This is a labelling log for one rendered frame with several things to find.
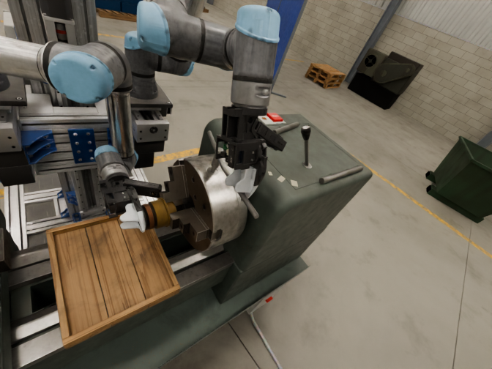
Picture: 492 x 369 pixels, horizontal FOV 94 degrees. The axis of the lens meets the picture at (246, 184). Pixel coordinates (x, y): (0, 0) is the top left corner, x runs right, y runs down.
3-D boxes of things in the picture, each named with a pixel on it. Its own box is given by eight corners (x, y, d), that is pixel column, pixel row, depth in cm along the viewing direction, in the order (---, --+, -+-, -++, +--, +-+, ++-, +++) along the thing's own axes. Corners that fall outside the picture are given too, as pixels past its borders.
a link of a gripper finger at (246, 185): (228, 203, 52) (230, 165, 48) (248, 198, 55) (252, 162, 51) (236, 210, 49) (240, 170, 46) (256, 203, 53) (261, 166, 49)
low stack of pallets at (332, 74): (320, 76, 831) (326, 64, 803) (340, 87, 799) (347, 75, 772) (303, 76, 747) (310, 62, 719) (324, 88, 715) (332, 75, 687)
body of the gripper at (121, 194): (110, 221, 67) (100, 192, 73) (140, 213, 72) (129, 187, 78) (107, 204, 62) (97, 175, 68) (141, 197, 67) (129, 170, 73)
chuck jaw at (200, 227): (201, 203, 74) (221, 227, 67) (200, 214, 77) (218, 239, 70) (168, 211, 67) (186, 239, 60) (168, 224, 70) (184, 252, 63)
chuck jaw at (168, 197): (192, 193, 79) (187, 159, 77) (198, 195, 75) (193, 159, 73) (159, 201, 72) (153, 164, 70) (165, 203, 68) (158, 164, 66)
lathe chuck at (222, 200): (186, 192, 98) (203, 135, 77) (220, 257, 85) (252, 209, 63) (165, 198, 93) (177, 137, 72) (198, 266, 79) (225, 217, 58)
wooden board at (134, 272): (143, 212, 93) (143, 206, 91) (179, 293, 76) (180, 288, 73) (48, 236, 75) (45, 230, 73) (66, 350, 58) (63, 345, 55)
